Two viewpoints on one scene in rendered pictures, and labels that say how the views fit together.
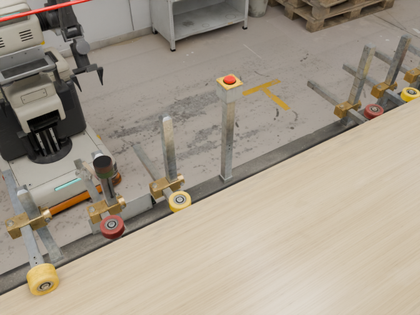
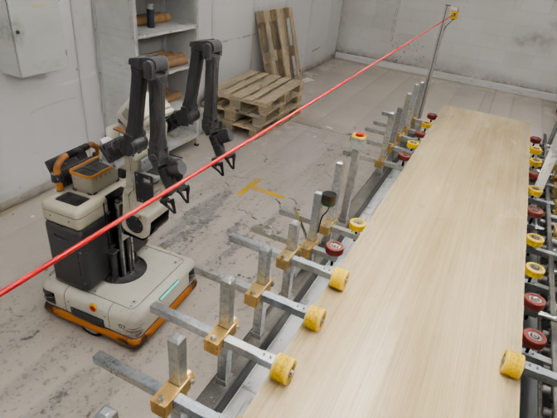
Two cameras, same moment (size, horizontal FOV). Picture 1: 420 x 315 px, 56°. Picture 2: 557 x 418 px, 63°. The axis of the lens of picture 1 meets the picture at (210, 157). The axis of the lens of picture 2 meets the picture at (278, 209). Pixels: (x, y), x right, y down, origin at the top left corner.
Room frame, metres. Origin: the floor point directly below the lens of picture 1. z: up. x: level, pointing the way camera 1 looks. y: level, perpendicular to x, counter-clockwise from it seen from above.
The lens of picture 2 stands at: (-0.43, 1.53, 2.06)
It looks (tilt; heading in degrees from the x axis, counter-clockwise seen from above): 31 degrees down; 325
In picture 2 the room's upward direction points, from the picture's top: 6 degrees clockwise
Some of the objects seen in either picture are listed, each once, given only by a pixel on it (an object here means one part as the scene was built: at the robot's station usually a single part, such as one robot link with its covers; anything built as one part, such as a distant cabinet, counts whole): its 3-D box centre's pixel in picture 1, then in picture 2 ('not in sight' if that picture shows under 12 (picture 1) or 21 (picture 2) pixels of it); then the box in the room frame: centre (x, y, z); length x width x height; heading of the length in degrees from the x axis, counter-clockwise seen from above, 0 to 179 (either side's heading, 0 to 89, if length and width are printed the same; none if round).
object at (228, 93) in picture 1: (229, 89); (358, 142); (1.17, -0.07, 1.18); 0.07 x 0.07 x 0.08; 31
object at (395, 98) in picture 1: (374, 85); (383, 145); (1.70, -0.86, 0.83); 0.43 x 0.03 x 0.04; 31
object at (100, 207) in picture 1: (107, 209); (310, 245); (0.90, 0.38, 0.85); 0.14 x 0.06 x 0.05; 121
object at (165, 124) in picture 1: (170, 164); (333, 204); (1.04, 0.15, 0.93); 0.04 x 0.04 x 0.48; 31
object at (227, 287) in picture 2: not in sight; (225, 333); (0.52, 1.01, 0.93); 0.04 x 0.04 x 0.48; 31
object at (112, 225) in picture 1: (114, 232); (333, 255); (0.78, 0.34, 0.85); 0.08 x 0.08 x 0.11
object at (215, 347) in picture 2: not in sight; (222, 333); (0.51, 1.03, 0.95); 0.14 x 0.06 x 0.05; 121
